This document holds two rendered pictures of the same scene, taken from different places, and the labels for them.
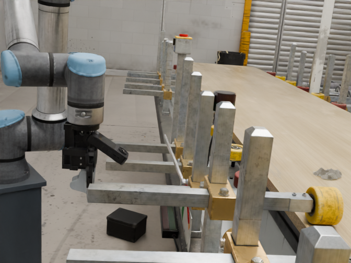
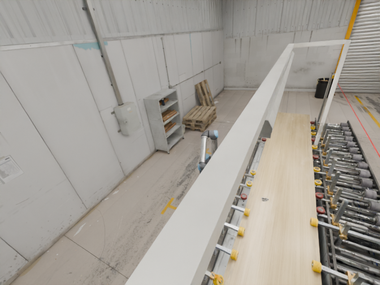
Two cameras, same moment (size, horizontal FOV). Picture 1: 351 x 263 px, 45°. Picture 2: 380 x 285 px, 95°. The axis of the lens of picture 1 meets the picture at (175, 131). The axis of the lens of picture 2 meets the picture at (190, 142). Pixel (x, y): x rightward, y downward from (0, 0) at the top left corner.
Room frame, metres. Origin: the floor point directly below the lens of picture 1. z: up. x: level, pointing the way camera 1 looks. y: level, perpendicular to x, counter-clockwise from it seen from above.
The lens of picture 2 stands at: (-0.48, -0.66, 2.70)
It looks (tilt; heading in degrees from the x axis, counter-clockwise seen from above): 31 degrees down; 38
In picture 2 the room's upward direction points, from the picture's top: 7 degrees counter-clockwise
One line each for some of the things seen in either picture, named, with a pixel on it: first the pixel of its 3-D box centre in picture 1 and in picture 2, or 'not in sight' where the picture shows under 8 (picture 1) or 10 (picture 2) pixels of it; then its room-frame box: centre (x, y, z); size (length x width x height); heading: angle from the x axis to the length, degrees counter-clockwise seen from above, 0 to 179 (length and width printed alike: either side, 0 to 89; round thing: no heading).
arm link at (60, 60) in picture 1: (73, 70); not in sight; (1.14, 0.29, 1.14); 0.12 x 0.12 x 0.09; 24
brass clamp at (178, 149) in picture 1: (180, 148); not in sight; (1.58, -0.03, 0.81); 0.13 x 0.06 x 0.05; 6
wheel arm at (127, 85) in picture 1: (157, 88); not in sight; (2.80, 0.15, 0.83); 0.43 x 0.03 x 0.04; 96
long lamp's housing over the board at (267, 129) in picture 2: not in sight; (281, 70); (1.40, -0.38, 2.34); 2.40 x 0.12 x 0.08; 6
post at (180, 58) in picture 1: (177, 104); not in sight; (1.86, 0.00, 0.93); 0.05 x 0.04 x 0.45; 6
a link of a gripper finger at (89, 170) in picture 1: (89, 170); not in sight; (1.02, 0.21, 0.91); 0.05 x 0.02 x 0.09; 6
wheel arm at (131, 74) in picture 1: (155, 76); not in sight; (3.30, 0.19, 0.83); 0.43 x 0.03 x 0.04; 96
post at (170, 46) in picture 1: (167, 80); not in sight; (2.60, 0.07, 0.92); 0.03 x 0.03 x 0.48; 6
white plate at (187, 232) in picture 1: (184, 213); not in sight; (1.13, -0.05, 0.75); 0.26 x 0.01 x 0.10; 6
